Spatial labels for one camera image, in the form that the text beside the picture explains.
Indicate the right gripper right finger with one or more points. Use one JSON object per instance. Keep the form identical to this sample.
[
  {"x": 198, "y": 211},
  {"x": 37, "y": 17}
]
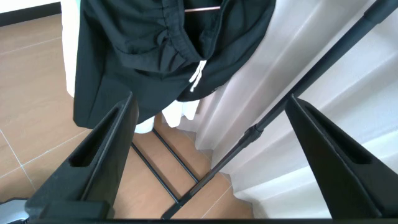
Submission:
[{"x": 342, "y": 168}]

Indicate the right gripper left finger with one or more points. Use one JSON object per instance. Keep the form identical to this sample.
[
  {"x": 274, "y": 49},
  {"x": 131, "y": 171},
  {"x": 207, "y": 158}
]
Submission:
[{"x": 93, "y": 168}]

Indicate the black garment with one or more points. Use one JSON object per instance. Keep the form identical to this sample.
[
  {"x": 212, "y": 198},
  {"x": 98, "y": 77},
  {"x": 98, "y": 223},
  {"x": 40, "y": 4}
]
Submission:
[{"x": 124, "y": 62}]

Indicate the white printed shirt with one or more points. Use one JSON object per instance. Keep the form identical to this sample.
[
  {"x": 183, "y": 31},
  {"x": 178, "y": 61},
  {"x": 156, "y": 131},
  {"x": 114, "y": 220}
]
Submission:
[{"x": 70, "y": 46}]

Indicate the pink clothes hanger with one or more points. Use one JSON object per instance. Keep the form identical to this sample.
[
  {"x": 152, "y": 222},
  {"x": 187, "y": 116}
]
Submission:
[{"x": 202, "y": 9}]

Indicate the black clothes rack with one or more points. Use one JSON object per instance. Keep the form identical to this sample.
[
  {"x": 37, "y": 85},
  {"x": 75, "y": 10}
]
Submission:
[{"x": 311, "y": 77}]

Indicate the beige curtain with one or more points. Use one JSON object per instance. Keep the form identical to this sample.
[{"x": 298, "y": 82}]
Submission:
[{"x": 311, "y": 46}]

